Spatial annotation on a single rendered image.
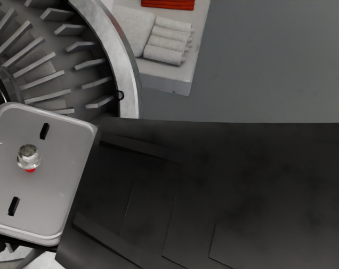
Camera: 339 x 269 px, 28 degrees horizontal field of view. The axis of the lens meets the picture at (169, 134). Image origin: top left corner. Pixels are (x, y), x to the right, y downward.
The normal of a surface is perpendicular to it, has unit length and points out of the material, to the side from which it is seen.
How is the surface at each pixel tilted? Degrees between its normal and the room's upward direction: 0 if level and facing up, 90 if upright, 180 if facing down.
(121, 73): 50
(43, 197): 7
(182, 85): 90
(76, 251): 13
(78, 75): 67
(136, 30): 0
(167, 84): 90
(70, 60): 59
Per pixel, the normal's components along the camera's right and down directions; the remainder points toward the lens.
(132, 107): -0.07, 0.15
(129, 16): 0.09, -0.65
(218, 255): 0.20, -0.48
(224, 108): -0.18, 0.73
